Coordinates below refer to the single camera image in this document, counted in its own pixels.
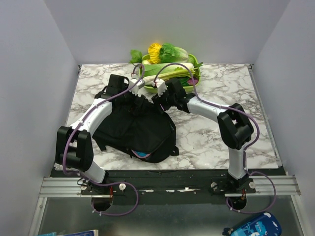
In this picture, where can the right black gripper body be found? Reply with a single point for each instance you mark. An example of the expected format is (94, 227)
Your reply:
(166, 101)

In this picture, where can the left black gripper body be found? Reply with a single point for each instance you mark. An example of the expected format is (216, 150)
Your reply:
(128, 100)

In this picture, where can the black student backpack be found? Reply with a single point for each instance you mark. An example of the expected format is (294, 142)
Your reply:
(152, 132)

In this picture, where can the pink pencil case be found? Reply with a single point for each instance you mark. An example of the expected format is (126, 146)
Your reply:
(141, 155)

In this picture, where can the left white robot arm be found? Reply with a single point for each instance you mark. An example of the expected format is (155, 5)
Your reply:
(74, 149)

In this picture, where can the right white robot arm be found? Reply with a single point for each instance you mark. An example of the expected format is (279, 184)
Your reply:
(234, 125)

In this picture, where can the green vegetable tray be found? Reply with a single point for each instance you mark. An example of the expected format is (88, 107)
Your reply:
(186, 82)

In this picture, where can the green celery stalks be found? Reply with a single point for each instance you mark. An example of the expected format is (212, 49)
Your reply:
(168, 75)

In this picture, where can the long white green cabbage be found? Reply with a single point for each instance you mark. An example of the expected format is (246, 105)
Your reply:
(153, 69)

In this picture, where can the green lettuce head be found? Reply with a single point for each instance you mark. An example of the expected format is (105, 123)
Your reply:
(170, 53)

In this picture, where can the green leaf sprig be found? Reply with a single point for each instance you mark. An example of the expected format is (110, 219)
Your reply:
(136, 56)

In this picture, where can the yellow flower vegetable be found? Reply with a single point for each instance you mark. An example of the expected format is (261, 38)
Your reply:
(154, 52)

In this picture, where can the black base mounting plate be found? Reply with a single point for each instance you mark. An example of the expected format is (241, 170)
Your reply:
(170, 187)

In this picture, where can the blue pencil case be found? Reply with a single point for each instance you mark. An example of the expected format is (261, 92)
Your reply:
(265, 224)

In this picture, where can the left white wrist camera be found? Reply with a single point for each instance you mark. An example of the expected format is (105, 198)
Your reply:
(135, 85)

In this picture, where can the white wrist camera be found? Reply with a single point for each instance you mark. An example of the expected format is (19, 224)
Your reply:
(135, 85)
(160, 85)

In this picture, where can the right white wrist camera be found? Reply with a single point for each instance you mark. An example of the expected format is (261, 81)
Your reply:
(160, 85)

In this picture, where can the aluminium rail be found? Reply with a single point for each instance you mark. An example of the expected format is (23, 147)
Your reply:
(57, 187)

